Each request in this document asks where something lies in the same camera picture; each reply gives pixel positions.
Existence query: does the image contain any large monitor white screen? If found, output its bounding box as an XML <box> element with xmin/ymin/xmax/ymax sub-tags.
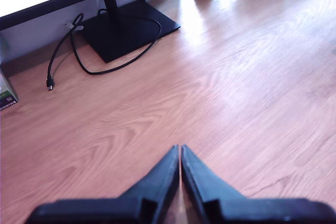
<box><xmin>0</xmin><ymin>0</ymin><xmax>182</xmax><ymax>64</ymax></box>

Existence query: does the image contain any green and white box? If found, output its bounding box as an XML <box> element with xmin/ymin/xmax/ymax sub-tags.
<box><xmin>0</xmin><ymin>69</ymin><xmax>19</xmax><ymax>112</ymax></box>

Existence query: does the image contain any black cable with plug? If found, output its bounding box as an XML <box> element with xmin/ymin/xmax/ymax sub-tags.
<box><xmin>46</xmin><ymin>13</ymin><xmax>162</xmax><ymax>91</ymax></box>

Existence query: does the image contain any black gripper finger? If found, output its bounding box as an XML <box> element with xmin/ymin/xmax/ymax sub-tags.
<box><xmin>119</xmin><ymin>144</ymin><xmax>181</xmax><ymax>224</ymax></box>
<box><xmin>180</xmin><ymin>144</ymin><xmax>246</xmax><ymax>224</ymax></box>

